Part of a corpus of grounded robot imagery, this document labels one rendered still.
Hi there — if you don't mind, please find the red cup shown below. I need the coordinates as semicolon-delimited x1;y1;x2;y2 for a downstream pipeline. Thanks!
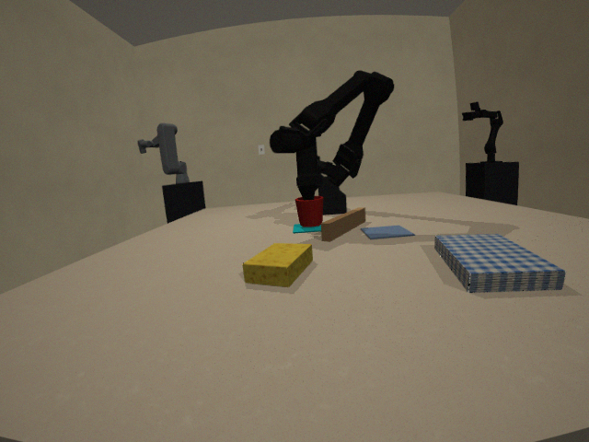
295;196;323;227

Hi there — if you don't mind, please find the blue checkered towel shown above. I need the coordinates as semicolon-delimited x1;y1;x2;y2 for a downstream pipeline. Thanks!
434;234;566;293

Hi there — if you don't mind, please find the yellow sponge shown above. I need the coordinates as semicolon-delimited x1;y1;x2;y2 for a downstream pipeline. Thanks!
242;243;313;287

